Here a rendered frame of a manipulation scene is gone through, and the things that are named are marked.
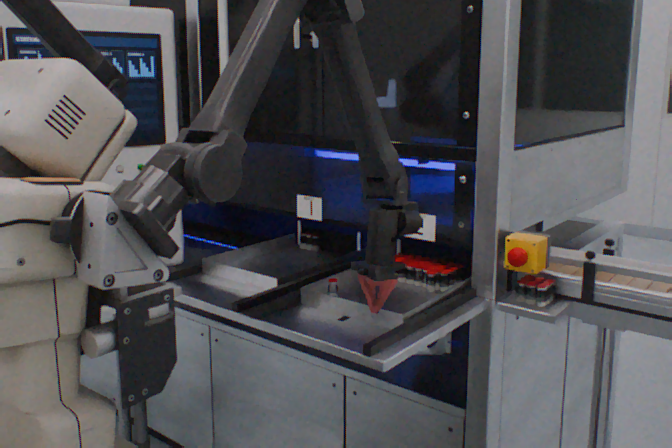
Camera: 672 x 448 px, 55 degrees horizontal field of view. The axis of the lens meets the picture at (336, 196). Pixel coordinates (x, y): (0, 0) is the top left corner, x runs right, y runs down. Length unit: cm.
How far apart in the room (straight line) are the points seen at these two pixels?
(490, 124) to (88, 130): 82
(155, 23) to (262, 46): 99
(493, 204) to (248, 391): 104
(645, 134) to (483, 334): 467
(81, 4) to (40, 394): 111
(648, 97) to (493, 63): 467
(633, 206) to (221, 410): 460
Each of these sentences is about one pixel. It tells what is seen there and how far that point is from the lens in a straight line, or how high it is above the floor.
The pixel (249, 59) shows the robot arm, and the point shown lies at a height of 139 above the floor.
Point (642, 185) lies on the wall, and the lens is 608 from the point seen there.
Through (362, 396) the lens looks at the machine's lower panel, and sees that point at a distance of 177.
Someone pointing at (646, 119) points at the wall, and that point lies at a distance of 603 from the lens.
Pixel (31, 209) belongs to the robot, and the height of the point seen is 120.
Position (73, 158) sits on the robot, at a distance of 93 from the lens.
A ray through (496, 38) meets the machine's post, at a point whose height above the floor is 144.
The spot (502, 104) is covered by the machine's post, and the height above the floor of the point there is 131.
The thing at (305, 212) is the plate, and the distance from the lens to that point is 172.
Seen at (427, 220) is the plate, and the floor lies 104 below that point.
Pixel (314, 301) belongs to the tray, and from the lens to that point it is 138.
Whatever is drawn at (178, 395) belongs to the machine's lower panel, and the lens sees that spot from 239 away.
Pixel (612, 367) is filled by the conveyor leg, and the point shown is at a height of 73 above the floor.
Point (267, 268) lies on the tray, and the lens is 165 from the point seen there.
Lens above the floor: 136
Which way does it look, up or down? 11 degrees down
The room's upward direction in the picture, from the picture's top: straight up
